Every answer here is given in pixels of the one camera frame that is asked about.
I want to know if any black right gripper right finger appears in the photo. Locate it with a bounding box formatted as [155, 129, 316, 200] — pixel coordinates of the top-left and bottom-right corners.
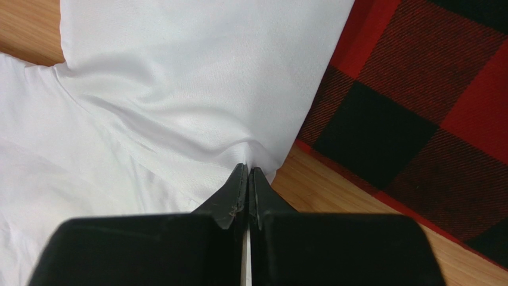
[248, 167, 445, 285]

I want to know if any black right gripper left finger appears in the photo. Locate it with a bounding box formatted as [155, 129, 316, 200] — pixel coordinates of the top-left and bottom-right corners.
[29, 164, 248, 285]

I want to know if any white long sleeve shirt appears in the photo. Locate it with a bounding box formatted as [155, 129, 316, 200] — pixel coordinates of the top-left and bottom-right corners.
[1, 1, 354, 285]

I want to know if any red black plaid folded shirt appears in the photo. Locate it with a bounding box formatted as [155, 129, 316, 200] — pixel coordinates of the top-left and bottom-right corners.
[297, 1, 507, 268]

